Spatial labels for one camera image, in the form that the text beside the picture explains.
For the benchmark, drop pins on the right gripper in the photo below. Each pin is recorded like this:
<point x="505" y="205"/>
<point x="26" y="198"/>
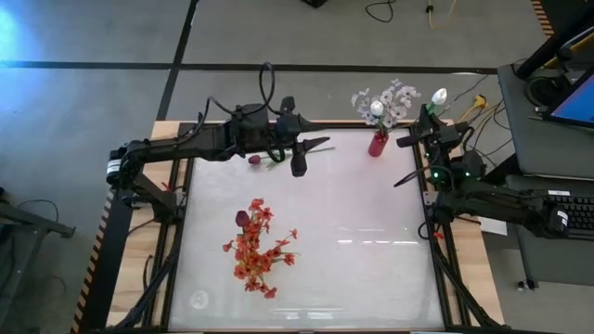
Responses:
<point x="445" y="134"/>

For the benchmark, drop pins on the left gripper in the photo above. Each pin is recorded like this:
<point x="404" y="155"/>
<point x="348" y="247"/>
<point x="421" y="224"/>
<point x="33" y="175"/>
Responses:
<point x="260" y="130"/>

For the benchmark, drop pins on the red ribbed glass vase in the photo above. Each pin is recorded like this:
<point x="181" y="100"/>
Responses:
<point x="378" y="144"/>

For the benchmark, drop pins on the dark red artificial tulip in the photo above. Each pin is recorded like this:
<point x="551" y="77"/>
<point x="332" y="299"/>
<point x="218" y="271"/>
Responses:
<point x="242" y="218"/>
<point x="254" y="159"/>

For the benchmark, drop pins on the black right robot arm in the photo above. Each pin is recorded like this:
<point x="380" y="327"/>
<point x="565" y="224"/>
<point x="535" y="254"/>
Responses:
<point x="501" y="204"/>

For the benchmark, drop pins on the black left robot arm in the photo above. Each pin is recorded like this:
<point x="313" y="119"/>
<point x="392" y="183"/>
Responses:
<point x="185" y="146"/>

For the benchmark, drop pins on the grey desk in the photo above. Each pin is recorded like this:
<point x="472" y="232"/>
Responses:
<point x="533" y="139"/>

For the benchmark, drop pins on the white paper sheet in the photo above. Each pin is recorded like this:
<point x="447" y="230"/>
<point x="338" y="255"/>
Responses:
<point x="494" y="226"/>

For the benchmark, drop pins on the black object on floor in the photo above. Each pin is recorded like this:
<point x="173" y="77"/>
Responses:
<point x="314" y="3"/>

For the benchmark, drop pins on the monitor with blue screen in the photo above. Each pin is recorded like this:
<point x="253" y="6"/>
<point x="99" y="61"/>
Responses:
<point x="580" y="104"/>

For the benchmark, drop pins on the black mat orange striped edge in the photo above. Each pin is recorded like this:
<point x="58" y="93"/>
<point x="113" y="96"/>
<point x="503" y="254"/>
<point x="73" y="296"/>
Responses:
<point x="95" y="301"/>
<point x="564" y="11"/>

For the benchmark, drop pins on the black keyboard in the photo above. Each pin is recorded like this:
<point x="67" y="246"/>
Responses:
<point x="580" y="211"/>

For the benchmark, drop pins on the grey metal stand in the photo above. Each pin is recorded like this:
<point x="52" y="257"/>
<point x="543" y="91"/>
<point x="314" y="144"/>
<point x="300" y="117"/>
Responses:
<point x="28" y="222"/>

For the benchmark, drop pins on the black aluminium table frame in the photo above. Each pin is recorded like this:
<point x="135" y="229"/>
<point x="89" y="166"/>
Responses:
<point x="278" y="125"/>

